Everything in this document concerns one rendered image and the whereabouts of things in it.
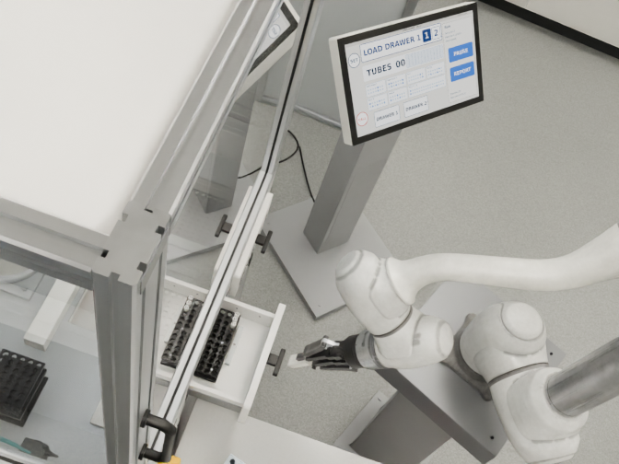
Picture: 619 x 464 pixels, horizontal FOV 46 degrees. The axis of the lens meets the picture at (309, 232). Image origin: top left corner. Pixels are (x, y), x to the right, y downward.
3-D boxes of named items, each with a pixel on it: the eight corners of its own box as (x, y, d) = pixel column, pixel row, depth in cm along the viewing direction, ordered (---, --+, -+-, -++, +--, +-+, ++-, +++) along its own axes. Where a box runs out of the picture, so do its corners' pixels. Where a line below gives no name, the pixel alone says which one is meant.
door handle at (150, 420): (173, 456, 116) (181, 418, 100) (167, 471, 115) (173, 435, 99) (144, 446, 116) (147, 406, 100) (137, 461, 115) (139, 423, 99)
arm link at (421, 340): (407, 344, 161) (375, 303, 156) (467, 335, 151) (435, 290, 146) (391, 382, 154) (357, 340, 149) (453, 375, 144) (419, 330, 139)
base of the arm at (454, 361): (529, 345, 200) (538, 338, 196) (488, 403, 190) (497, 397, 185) (476, 302, 204) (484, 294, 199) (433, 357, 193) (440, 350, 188)
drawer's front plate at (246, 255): (267, 214, 210) (274, 192, 201) (234, 297, 194) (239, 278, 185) (262, 213, 210) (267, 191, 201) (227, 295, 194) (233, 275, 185)
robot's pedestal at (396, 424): (439, 445, 271) (534, 368, 208) (393, 507, 255) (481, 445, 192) (378, 391, 277) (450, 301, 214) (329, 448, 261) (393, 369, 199)
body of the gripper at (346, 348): (381, 344, 164) (350, 350, 170) (358, 325, 160) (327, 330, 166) (374, 374, 160) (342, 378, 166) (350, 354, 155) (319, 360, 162)
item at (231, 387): (271, 323, 190) (275, 313, 185) (239, 413, 176) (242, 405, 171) (126, 272, 189) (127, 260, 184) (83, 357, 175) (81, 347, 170)
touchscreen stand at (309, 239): (403, 279, 307) (508, 121, 223) (314, 320, 287) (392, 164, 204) (343, 190, 325) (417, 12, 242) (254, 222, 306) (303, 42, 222)
